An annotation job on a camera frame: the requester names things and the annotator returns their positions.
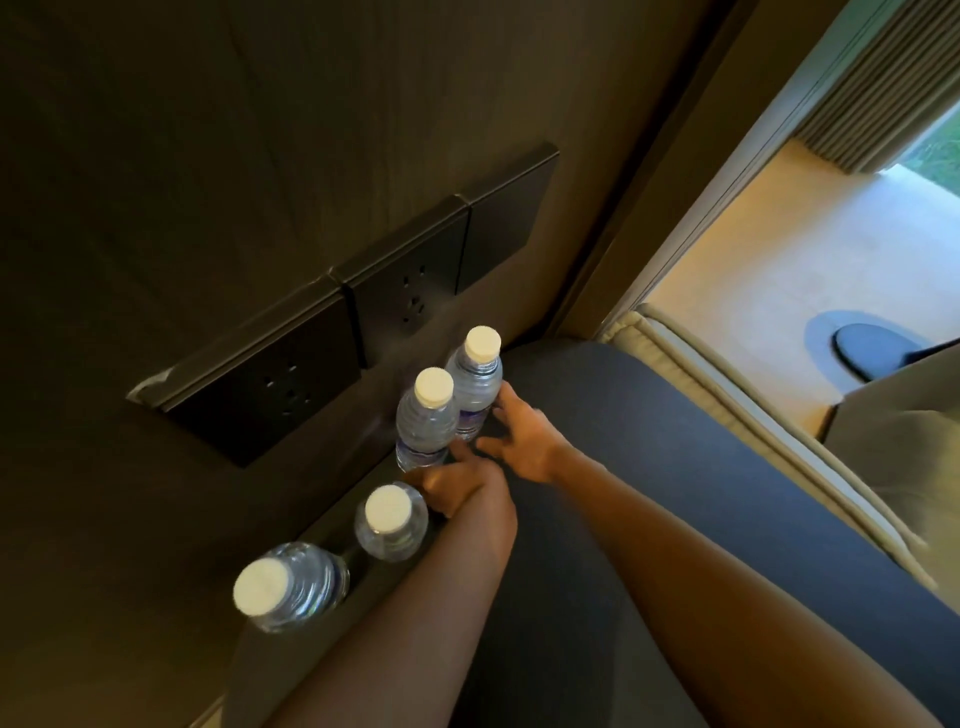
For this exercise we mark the window pane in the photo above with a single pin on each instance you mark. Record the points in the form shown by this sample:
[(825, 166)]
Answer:
[(934, 154)]

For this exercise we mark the black blank wall panel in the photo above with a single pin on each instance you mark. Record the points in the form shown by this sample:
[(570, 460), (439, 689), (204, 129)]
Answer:
[(506, 217)]

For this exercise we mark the person's right forearm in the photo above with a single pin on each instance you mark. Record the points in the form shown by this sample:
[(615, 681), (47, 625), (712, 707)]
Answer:
[(720, 600)]

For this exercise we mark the beige piped mattress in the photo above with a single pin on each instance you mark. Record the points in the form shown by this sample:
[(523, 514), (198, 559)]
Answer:
[(750, 420)]

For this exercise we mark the white door frame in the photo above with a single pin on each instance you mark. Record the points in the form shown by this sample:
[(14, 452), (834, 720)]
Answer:
[(720, 187)]

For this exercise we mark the person's left hand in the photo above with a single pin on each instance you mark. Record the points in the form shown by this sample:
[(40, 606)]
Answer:
[(469, 484)]

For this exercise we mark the grey pleated curtain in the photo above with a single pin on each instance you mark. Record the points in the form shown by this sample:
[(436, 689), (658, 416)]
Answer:
[(870, 82)]

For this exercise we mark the dark round stool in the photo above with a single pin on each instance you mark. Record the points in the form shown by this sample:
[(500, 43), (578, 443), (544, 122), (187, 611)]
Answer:
[(874, 351)]

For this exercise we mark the person's left thumb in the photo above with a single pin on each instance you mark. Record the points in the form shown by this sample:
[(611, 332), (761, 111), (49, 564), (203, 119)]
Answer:
[(463, 452)]

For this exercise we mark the person's left forearm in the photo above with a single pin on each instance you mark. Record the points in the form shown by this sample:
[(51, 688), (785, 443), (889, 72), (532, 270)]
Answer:
[(420, 615)]

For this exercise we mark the dark grey bedspread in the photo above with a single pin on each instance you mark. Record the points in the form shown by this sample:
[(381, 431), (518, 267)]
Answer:
[(675, 465)]

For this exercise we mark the clear water bottle white cap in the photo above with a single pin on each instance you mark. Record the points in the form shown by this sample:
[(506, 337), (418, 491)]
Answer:
[(474, 382), (390, 521), (424, 424), (296, 589)]

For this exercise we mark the person's right thumb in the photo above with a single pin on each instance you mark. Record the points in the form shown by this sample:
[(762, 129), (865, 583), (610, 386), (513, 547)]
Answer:
[(495, 445)]

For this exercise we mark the person's right hand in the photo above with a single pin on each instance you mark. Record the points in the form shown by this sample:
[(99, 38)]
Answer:
[(532, 446)]

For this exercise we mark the black wall socket panel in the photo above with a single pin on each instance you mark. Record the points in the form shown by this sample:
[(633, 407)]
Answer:
[(409, 289), (262, 382)]

